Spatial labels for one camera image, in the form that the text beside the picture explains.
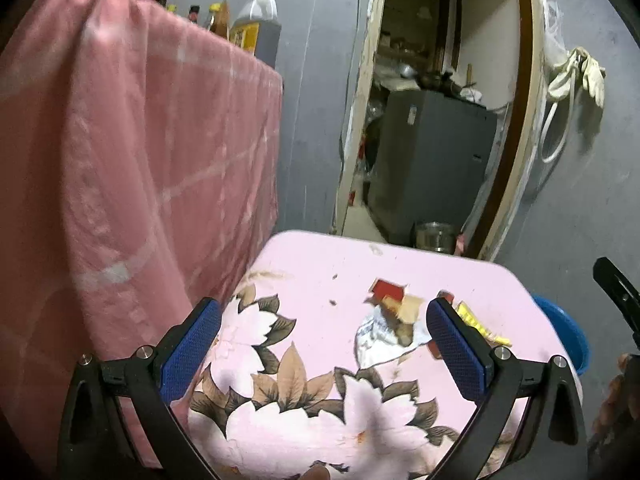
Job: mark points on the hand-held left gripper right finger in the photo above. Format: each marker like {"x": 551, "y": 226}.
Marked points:
{"x": 457, "y": 355}

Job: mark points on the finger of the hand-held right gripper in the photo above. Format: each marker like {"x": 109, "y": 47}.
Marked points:
{"x": 620, "y": 290}

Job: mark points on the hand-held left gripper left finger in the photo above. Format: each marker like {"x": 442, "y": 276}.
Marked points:
{"x": 192, "y": 347}

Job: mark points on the yellow wrapper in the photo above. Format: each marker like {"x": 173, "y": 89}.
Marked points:
{"x": 475, "y": 320}

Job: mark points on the blue plastic bucket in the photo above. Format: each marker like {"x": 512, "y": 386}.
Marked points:
{"x": 565, "y": 330}

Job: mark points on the red brown foil wrapper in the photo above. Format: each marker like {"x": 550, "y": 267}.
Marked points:
{"x": 385, "y": 332}

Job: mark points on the person's right hand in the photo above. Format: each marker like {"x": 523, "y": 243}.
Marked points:
{"x": 612, "y": 400}

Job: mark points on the pink bottle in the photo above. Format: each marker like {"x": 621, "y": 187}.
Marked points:
{"x": 460, "y": 245}

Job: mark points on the steel pot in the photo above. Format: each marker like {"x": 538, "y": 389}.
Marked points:
{"x": 435, "y": 237}

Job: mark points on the pink floral cloth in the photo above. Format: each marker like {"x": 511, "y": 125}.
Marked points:
{"x": 310, "y": 410}

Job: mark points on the white red sack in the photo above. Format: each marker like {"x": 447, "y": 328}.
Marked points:
{"x": 356, "y": 195}

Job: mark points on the pink checked cloth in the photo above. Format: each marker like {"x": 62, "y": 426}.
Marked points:
{"x": 125, "y": 160}

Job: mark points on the cream rubber gloves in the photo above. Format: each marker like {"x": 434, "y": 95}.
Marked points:
{"x": 590, "y": 72}

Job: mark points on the clear plastic bag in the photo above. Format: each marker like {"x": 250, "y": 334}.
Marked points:
{"x": 555, "y": 35}

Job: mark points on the black wok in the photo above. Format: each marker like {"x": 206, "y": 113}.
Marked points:
{"x": 437, "y": 82}

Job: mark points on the large oil jug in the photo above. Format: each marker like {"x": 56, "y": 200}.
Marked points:
{"x": 257, "y": 25}

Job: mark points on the brown pouch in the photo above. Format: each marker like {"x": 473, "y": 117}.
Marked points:
{"x": 224, "y": 20}

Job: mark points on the yellow cap sauce bottle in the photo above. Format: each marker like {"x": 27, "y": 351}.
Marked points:
{"x": 214, "y": 17}

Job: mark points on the wooden door frame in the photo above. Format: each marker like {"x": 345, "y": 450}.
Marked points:
{"x": 520, "y": 160}

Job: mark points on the wooden wall shelf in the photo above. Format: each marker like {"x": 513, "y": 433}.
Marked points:
{"x": 415, "y": 20}

